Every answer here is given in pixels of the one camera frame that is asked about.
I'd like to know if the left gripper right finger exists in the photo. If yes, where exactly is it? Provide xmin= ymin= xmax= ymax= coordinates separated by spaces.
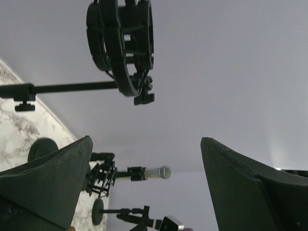
xmin=201 ymin=137 xmax=308 ymax=231

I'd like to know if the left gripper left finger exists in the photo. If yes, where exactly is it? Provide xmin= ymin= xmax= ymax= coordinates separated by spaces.
xmin=0 ymin=136 xmax=93 ymax=231

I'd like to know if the gold microphone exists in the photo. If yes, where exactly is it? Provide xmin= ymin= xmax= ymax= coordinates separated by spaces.
xmin=68 ymin=226 xmax=76 ymax=231

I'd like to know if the round base shock mount stand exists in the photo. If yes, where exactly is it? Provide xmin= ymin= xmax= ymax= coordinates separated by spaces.
xmin=27 ymin=138 xmax=117 ymax=198

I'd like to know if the glitter microphone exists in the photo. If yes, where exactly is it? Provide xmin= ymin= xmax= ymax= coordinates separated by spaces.
xmin=144 ymin=166 xmax=173 ymax=180

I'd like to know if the round base clip stand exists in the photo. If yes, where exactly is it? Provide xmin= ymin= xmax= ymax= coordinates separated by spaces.
xmin=91 ymin=199 xmax=150 ymax=226
xmin=116 ymin=167 xmax=146 ymax=181

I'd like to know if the tripod shock mount stand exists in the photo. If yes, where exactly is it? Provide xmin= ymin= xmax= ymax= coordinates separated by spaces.
xmin=0 ymin=0 xmax=155 ymax=112

